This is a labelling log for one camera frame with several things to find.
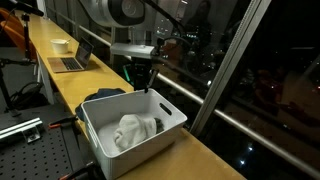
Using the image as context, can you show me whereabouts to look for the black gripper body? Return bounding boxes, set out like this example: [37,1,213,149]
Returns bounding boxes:
[123,58,152,91]

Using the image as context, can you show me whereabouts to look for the dark navy cloth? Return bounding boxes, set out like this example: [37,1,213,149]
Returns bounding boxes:
[75,88,124,121]

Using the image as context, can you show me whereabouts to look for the dark green object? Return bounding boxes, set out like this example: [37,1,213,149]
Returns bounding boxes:
[154,118,164,133]

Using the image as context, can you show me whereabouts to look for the white towel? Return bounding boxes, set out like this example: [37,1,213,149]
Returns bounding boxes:
[113,114,157,151]

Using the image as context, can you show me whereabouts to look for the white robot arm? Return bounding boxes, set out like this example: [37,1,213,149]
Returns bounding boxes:
[80,0,184,90]

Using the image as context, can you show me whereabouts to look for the white plastic storage box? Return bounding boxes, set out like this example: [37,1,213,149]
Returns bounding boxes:
[81,89,187,180]

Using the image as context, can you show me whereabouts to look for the silver open laptop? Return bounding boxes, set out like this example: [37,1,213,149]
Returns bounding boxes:
[48,38,94,73]

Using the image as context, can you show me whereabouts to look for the white paper bowl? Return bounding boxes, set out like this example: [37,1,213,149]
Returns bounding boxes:
[51,39,69,54]

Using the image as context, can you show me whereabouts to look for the black perforated breadboard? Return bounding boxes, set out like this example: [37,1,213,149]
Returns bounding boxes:
[0,128,83,180]

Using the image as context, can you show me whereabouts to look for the orange chair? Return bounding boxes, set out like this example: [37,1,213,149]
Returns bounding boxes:
[0,8,26,53]

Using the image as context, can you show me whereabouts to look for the silver window handrail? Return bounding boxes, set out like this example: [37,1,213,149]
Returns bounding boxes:
[49,0,320,180]

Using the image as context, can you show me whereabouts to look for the orange handled clamp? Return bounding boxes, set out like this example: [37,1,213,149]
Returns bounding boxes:
[48,116,78,129]

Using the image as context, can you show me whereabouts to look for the black cable bundle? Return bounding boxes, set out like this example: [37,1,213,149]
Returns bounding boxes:
[9,81,50,110]

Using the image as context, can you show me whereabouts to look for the silver aluminium rail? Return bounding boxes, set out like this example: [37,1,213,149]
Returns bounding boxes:
[0,118,43,143]

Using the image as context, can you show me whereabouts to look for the black camera tripod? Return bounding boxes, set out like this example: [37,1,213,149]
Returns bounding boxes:
[0,0,44,117]

